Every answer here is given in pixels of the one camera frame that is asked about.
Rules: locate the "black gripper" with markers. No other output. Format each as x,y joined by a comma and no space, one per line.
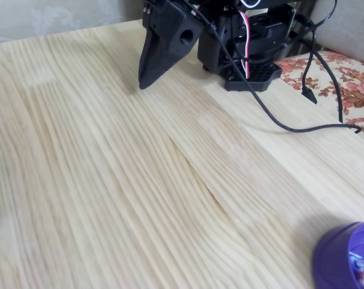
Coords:
172,37

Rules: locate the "red and white candy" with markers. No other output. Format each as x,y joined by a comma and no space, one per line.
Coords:
363,268

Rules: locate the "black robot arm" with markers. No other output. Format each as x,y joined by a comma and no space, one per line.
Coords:
210,54

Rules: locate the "purple bowl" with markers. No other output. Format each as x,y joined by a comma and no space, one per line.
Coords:
332,259

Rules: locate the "floral patterned cloth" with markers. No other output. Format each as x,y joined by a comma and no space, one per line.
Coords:
353,87

